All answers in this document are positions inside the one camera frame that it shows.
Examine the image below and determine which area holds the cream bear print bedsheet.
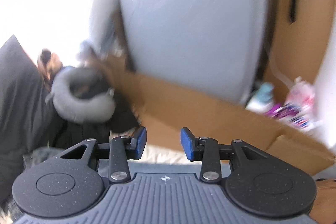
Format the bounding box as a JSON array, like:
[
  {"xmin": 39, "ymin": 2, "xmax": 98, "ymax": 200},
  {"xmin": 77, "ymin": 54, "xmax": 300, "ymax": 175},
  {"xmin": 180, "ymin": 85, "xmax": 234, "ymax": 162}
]
[{"xmin": 0, "ymin": 144, "xmax": 200, "ymax": 219}]

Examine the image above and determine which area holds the brown cardboard sheet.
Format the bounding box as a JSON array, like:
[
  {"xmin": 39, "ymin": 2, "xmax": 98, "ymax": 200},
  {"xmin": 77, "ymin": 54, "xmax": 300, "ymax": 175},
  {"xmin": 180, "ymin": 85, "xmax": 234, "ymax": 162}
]
[{"xmin": 87, "ymin": 56, "xmax": 335, "ymax": 175}]

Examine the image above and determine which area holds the grey neck pillow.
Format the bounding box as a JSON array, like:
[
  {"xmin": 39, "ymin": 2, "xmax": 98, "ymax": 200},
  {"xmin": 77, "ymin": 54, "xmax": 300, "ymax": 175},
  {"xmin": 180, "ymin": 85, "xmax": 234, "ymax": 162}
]
[{"xmin": 46, "ymin": 67, "xmax": 116, "ymax": 124}]

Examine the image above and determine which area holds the black garment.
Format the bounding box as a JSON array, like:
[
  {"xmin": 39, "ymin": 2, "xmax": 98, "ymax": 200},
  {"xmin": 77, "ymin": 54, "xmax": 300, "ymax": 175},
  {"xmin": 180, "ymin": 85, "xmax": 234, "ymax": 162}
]
[{"xmin": 49, "ymin": 80, "xmax": 140, "ymax": 149}]

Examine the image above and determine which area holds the detergent bottle teal cap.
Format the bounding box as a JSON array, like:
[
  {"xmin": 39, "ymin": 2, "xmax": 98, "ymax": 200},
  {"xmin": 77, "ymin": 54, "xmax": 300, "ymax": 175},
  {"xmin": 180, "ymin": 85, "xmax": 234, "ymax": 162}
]
[{"xmin": 245, "ymin": 83, "xmax": 274, "ymax": 114}]

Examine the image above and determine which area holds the dark grey pillow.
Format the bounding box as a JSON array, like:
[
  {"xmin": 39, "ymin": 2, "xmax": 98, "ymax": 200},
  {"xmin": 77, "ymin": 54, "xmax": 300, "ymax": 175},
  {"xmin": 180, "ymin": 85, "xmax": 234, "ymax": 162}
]
[{"xmin": 0, "ymin": 36, "xmax": 64, "ymax": 202}]

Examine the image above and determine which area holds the purple white refill pouch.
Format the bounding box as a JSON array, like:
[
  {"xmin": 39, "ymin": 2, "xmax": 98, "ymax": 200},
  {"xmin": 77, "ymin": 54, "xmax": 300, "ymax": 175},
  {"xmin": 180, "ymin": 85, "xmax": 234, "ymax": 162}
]
[{"xmin": 264, "ymin": 77, "xmax": 315, "ymax": 132}]

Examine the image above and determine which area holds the small plush doll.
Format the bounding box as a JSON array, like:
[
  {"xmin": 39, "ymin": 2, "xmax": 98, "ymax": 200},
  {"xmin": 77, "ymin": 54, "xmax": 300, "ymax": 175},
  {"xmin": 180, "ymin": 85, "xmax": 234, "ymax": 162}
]
[{"xmin": 38, "ymin": 49, "xmax": 64, "ymax": 92}]

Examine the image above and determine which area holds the grey plastic wrapped mattress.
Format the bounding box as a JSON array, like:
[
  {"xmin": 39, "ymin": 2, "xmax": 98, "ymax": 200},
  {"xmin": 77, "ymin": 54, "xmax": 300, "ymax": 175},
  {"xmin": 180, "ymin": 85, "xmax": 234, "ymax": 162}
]
[{"xmin": 120, "ymin": 0, "xmax": 272, "ymax": 104}]

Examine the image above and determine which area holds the white pillar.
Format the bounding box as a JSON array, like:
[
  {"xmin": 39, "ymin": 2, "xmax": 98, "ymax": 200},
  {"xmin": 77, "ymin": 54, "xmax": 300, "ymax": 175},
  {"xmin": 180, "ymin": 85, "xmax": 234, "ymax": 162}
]
[{"xmin": 314, "ymin": 24, "xmax": 335, "ymax": 148}]

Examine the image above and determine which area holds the white pillow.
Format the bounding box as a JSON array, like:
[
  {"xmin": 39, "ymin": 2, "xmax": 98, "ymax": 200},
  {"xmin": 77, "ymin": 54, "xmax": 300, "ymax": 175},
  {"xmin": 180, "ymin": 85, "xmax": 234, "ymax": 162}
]
[{"xmin": 90, "ymin": 0, "xmax": 120, "ymax": 59}]

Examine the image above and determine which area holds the folded brown garment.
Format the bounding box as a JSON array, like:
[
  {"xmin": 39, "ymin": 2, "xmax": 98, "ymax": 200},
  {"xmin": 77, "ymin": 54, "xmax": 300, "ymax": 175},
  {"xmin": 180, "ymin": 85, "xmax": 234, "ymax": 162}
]
[{"xmin": 310, "ymin": 180, "xmax": 336, "ymax": 224}]

